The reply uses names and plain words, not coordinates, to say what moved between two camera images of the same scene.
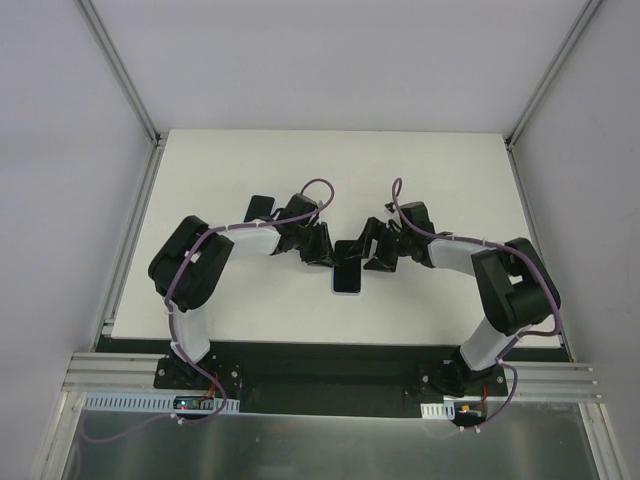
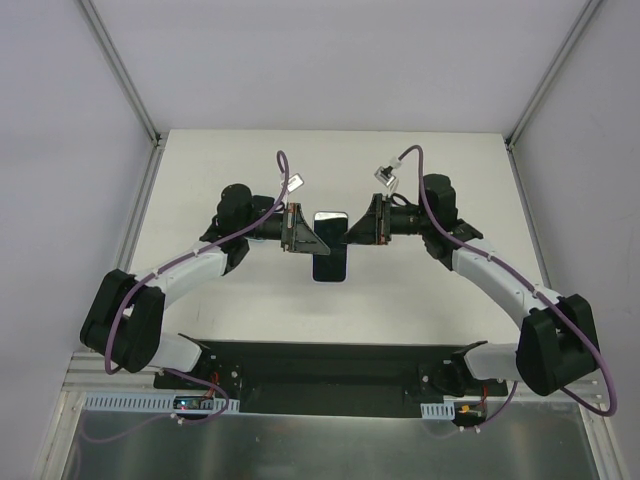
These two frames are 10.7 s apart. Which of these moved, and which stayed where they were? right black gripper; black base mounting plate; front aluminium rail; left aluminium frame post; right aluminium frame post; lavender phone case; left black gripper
Moved: lavender phone case; right black gripper
Stayed: right aluminium frame post; left black gripper; black base mounting plate; left aluminium frame post; front aluminium rail
